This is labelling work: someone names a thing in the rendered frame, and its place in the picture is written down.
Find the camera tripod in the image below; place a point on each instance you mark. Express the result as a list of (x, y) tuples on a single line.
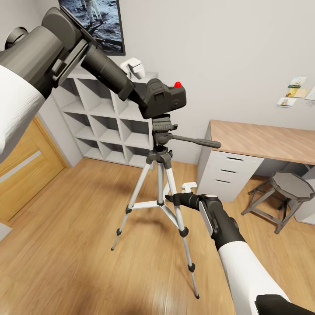
[(161, 125)]

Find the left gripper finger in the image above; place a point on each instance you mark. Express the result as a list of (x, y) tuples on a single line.
[(135, 97)]

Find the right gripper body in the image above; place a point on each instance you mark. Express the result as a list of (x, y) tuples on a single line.
[(182, 199)]

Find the digital camera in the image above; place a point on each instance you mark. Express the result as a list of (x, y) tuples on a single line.
[(162, 99)]

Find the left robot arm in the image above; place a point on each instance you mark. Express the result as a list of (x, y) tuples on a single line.
[(32, 63)]

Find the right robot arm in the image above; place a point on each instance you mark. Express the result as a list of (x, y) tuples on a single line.
[(253, 290)]

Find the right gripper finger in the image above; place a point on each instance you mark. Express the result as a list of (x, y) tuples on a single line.
[(169, 197)]

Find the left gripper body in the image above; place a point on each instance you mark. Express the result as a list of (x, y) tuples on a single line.
[(113, 77)]

